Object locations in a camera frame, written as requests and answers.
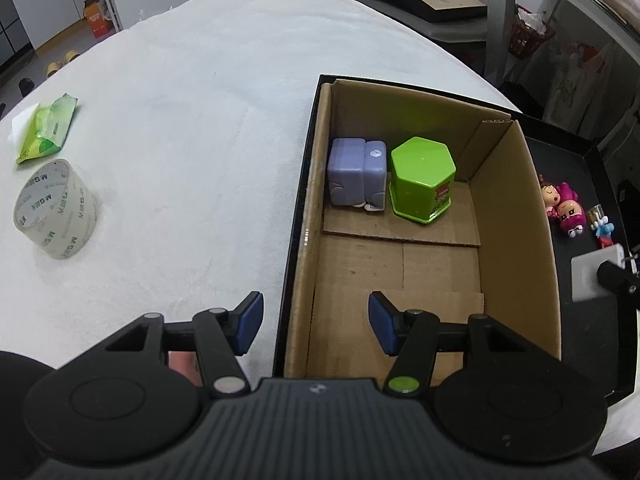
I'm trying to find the brown cardboard box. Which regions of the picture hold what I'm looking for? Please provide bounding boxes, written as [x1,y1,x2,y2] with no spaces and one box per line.
[273,75,562,379]

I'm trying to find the purple cube toy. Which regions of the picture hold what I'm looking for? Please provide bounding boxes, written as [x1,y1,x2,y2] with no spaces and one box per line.
[326,138,387,212]

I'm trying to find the green wet wipes pack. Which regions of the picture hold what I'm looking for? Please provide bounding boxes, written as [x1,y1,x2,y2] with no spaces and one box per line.
[8,93,78,165]

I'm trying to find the small red blue toy figure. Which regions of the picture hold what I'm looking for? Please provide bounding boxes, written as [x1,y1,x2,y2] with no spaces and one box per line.
[586,204,615,248]

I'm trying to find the red plastic basket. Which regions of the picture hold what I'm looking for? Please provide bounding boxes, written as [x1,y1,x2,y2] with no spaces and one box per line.
[508,6,555,61]

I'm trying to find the white rectangular power bank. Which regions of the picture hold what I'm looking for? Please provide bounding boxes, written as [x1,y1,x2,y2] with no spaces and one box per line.
[570,244,625,302]

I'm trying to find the yellow slippers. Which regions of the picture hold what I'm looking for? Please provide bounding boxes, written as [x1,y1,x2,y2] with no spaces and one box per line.
[46,50,80,78]

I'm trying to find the orange box on floor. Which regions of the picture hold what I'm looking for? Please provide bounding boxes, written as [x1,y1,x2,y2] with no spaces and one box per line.
[84,0,114,39]

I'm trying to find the magenta doll figurine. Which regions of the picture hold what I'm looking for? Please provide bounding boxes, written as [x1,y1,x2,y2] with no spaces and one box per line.
[555,182,587,238]

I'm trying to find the brown haired doll figurine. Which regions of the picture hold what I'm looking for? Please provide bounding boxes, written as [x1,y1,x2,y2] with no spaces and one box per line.
[538,174,561,219]

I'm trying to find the green hexagonal container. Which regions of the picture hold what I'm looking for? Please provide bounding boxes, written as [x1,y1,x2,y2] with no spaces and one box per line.
[390,136,457,224]

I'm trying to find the clear tape roll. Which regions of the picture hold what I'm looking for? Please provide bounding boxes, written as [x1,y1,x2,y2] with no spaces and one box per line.
[12,158,98,259]

